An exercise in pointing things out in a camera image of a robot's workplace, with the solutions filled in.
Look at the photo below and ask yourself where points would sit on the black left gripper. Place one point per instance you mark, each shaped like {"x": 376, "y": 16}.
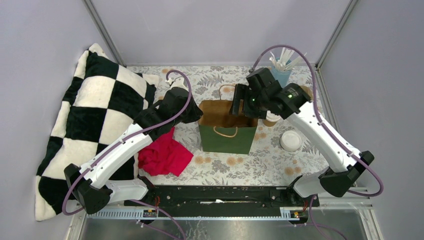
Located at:
{"x": 197, "y": 112}

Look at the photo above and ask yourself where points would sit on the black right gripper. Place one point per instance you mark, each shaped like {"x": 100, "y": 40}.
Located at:
{"x": 242, "y": 92}

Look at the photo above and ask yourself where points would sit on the green paper bag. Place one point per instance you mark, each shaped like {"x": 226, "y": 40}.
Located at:
{"x": 222, "y": 132}

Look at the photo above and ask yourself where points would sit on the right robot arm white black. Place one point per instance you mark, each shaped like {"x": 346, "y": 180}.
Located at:
{"x": 346, "y": 163}

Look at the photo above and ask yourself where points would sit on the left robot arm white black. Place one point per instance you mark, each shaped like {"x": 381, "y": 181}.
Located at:
{"x": 90, "y": 182}

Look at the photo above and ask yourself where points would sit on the blue cup holder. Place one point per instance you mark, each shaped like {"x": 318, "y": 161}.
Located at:
{"x": 281, "y": 76}

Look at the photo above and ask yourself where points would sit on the red cloth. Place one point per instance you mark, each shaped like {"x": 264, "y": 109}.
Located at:
{"x": 164, "y": 156}

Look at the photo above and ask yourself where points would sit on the white wrapped straws bundle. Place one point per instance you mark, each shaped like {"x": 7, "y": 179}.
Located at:
{"x": 285, "y": 61}

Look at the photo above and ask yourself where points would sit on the stack of white lids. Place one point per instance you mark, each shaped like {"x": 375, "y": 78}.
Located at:
{"x": 290, "y": 141}

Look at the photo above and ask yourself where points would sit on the black white checkered pillow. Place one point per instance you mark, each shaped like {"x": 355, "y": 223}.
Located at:
{"x": 100, "y": 103}

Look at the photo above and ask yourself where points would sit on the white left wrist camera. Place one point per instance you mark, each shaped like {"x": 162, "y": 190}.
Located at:
{"x": 178, "y": 82}

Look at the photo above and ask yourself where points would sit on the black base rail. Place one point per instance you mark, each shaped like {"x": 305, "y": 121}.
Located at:
{"x": 186, "y": 201}

